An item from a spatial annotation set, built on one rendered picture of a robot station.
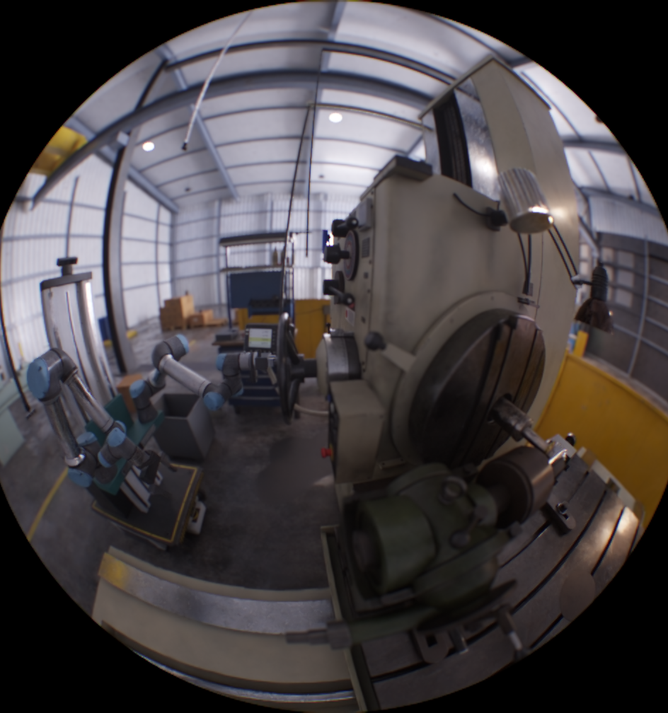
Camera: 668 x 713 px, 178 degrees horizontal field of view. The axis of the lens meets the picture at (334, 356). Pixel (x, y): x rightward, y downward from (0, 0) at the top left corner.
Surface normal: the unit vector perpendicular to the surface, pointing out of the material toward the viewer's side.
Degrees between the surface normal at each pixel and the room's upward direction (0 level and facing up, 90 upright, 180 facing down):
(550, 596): 0
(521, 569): 0
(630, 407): 90
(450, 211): 90
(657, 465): 90
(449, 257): 90
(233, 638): 0
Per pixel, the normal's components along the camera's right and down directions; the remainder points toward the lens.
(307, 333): 0.16, 0.37
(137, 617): 0.03, -0.93
